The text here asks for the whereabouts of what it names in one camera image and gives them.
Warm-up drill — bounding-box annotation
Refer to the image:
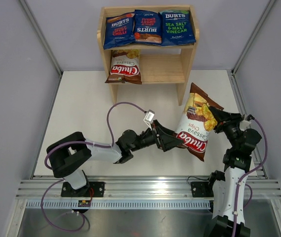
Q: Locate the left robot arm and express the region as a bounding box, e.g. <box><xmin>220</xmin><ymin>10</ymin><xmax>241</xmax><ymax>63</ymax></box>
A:
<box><xmin>44</xmin><ymin>120</ymin><xmax>183</xmax><ymax>197</ymax></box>

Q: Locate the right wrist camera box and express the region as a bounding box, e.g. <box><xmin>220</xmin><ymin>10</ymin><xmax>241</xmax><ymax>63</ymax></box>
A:
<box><xmin>239</xmin><ymin>114</ymin><xmax>254</xmax><ymax>131</ymax></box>

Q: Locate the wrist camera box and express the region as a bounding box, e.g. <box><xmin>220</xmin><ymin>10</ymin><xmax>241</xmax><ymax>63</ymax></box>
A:
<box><xmin>143</xmin><ymin>110</ymin><xmax>155</xmax><ymax>129</ymax></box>
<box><xmin>239</xmin><ymin>114</ymin><xmax>254</xmax><ymax>131</ymax></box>

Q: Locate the Burts sea salt vinegar bag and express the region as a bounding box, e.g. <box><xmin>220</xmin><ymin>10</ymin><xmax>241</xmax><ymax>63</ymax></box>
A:
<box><xmin>159</xmin><ymin>10</ymin><xmax>196</xmax><ymax>46</ymax></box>

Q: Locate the left aluminium frame post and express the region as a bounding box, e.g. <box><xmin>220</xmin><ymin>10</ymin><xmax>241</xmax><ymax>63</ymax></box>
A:
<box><xmin>18</xmin><ymin>0</ymin><xmax>63</xmax><ymax>78</ymax></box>

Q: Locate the aluminium rail base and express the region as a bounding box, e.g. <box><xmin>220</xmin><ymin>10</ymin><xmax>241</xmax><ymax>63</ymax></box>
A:
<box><xmin>16</xmin><ymin>174</ymin><xmax>281</xmax><ymax>210</ymax></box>

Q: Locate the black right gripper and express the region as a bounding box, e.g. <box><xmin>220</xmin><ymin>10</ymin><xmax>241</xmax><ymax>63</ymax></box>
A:
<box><xmin>207</xmin><ymin>106</ymin><xmax>244</xmax><ymax>149</ymax></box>

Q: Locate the white slotted cable duct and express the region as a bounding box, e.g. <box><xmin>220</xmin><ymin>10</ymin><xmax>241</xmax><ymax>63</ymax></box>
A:
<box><xmin>26</xmin><ymin>199</ymin><xmax>211</xmax><ymax>210</ymax></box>

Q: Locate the aluminium frame post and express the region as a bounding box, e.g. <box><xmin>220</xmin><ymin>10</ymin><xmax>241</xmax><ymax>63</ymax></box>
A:
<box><xmin>18</xmin><ymin>0</ymin><xmax>63</xmax><ymax>78</ymax></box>
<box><xmin>231</xmin><ymin>0</ymin><xmax>278</xmax><ymax>76</ymax></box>

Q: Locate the large Burts sweet chilli bag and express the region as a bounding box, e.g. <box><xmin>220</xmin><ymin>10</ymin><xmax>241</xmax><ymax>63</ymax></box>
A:
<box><xmin>103</xmin><ymin>12</ymin><xmax>135</xmax><ymax>49</ymax></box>

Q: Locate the small Burts sweet chilli bag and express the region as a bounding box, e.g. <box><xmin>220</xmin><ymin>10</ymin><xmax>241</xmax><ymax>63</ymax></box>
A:
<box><xmin>134</xmin><ymin>9</ymin><xmax>162</xmax><ymax>46</ymax></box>

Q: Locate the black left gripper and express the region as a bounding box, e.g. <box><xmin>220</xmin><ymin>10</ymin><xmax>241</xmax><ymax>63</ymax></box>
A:
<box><xmin>130</xmin><ymin>120</ymin><xmax>183</xmax><ymax>153</ymax></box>

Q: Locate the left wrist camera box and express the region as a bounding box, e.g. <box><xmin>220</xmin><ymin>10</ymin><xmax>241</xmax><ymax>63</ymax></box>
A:
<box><xmin>143</xmin><ymin>110</ymin><xmax>155</xmax><ymax>129</ymax></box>

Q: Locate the right aluminium frame post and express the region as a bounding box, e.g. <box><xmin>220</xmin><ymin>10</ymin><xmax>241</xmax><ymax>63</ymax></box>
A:
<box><xmin>231</xmin><ymin>0</ymin><xmax>278</xmax><ymax>76</ymax></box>

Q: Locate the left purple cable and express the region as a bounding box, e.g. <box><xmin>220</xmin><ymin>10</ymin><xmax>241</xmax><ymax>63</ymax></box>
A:
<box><xmin>40</xmin><ymin>101</ymin><xmax>147</xmax><ymax>233</ymax></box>

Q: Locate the wooden two-tier shelf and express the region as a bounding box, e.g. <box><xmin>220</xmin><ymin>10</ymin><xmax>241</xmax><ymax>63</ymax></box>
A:
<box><xmin>97</xmin><ymin>4</ymin><xmax>200</xmax><ymax>105</ymax></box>

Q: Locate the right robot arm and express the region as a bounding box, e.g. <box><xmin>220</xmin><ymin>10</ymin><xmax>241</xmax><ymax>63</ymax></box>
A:
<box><xmin>204</xmin><ymin>106</ymin><xmax>262</xmax><ymax>237</ymax></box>

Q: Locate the Chuba cassava chips bag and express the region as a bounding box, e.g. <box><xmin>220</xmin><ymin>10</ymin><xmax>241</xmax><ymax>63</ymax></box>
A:
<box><xmin>175</xmin><ymin>83</ymin><xmax>224</xmax><ymax>161</ymax></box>
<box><xmin>105</xmin><ymin>49</ymin><xmax>142</xmax><ymax>84</ymax></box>

